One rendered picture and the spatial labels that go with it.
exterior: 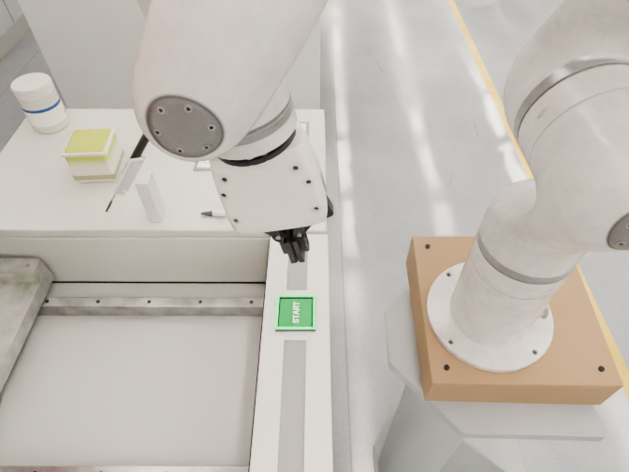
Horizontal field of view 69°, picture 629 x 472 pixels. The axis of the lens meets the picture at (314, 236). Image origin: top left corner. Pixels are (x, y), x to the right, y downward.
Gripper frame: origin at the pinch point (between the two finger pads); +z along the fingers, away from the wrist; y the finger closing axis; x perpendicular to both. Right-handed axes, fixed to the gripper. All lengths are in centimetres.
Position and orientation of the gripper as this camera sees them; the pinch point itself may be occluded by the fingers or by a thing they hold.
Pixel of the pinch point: (294, 243)
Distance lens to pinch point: 52.6
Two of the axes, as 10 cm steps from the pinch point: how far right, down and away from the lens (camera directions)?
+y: 9.8, -1.3, -1.6
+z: 2.1, 6.4, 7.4
